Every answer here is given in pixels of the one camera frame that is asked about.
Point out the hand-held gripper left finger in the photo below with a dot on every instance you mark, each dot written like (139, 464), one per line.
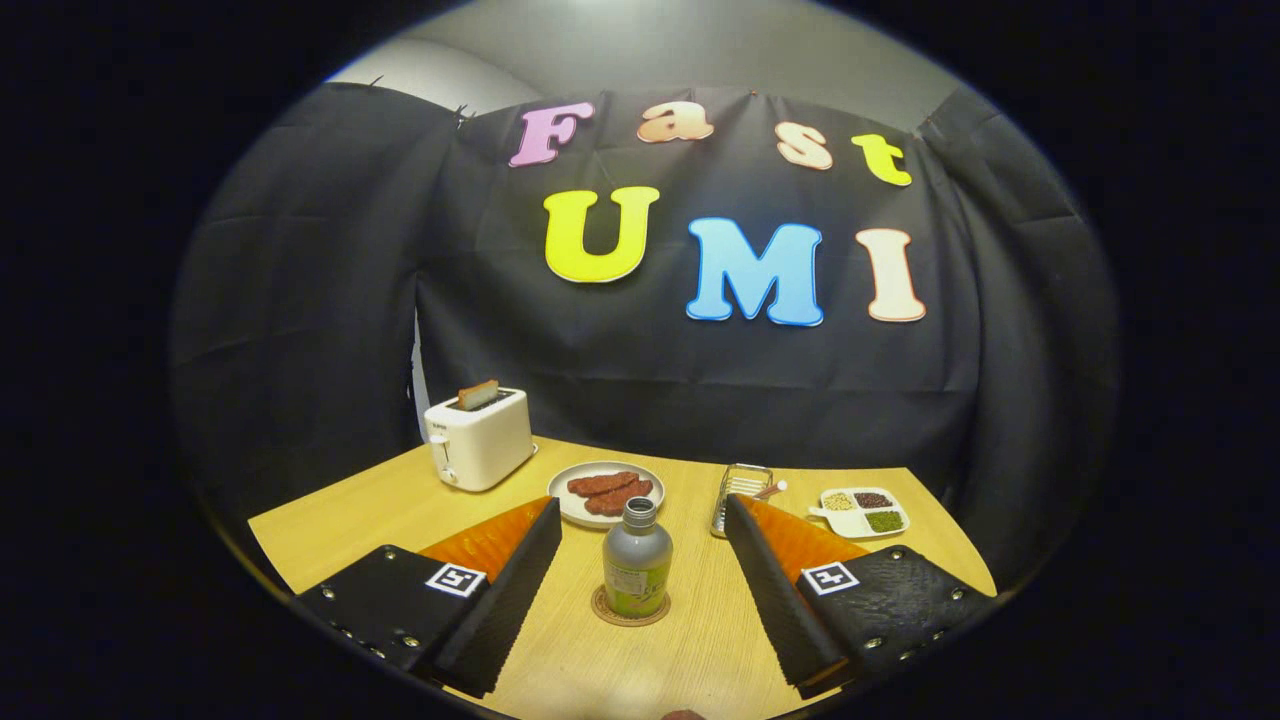
(505, 610)

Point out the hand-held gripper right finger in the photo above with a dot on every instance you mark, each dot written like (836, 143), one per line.
(775, 600)

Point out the round brown coaster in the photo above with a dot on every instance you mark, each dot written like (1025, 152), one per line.
(602, 612)

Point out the silver bottle with green label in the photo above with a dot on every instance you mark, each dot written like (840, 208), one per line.
(637, 560)

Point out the wooden table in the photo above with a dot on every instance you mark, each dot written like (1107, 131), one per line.
(700, 600)

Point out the wooden stick with white tip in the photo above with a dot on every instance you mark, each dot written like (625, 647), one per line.
(775, 489)

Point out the white divided dish with beans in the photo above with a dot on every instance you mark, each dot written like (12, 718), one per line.
(860, 512)

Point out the white round plate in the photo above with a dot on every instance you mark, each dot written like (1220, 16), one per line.
(572, 505)

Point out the brown meat slice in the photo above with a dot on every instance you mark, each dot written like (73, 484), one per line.
(612, 502)
(600, 483)

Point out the white toaster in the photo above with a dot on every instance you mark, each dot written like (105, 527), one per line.
(485, 440)

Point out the toast slice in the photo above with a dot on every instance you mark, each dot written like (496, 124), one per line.
(478, 395)

